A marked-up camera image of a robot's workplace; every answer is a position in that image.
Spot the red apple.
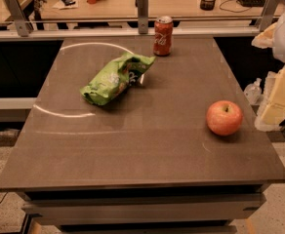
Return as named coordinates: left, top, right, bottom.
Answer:
left=206, top=100, right=243, bottom=137

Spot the right metal bracket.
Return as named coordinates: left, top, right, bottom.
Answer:
left=257, top=0, right=280, bottom=31

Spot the left metal bracket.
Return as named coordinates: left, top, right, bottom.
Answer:
left=4, top=0, right=33, bottom=37

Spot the green rice chip bag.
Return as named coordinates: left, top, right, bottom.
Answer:
left=80, top=53, right=155, bottom=106

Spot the red coca-cola can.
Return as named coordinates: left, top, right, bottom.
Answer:
left=153, top=16, right=173, bottom=56

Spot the metal bracket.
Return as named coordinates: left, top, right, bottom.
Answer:
left=4, top=0, right=33, bottom=37
left=257, top=0, right=280, bottom=31
left=136, top=0, right=148, bottom=34

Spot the black mesh cup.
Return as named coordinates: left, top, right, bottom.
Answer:
left=200, top=0, right=216, bottom=11

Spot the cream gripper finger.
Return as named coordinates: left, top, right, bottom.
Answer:
left=251, top=22, right=277, bottom=49
left=255, top=65, right=285, bottom=132

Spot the black cable on desk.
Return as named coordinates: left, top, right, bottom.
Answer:
left=218, top=0, right=253, bottom=14

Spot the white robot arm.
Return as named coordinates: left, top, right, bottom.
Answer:
left=252, top=12, right=285, bottom=132

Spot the clear sanitizer bottle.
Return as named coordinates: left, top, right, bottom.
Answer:
left=244, top=78, right=262, bottom=104

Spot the middle metal bracket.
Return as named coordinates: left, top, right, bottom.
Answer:
left=136, top=0, right=148, bottom=34

